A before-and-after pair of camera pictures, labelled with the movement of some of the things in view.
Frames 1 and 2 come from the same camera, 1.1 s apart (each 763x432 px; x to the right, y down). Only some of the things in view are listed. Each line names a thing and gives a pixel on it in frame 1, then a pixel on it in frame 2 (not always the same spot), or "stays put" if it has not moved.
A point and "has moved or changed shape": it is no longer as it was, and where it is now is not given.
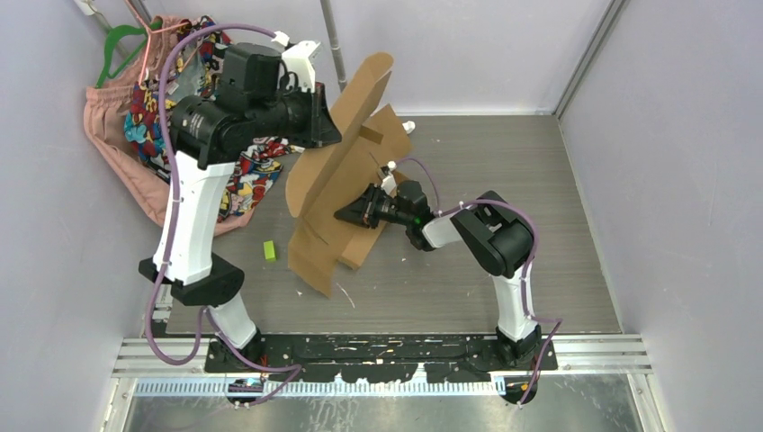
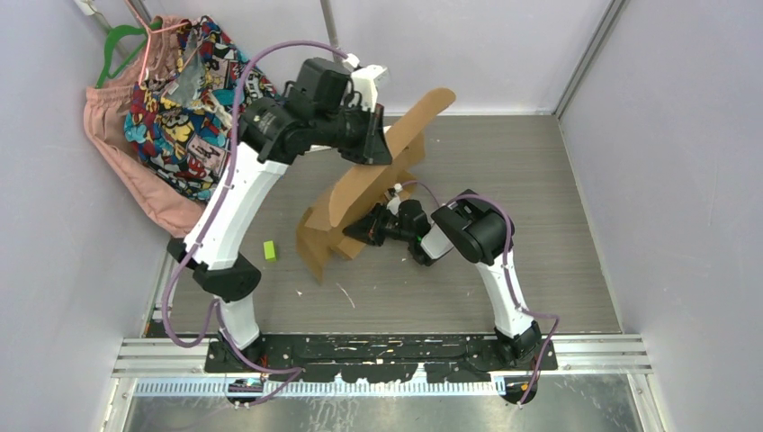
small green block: (270, 251) stays put
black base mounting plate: (375, 357) stays put
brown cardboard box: (350, 149) has moved or changed shape
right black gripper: (363, 211) -> (368, 229)
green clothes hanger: (112, 34) stays put
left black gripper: (322, 130) -> (380, 152)
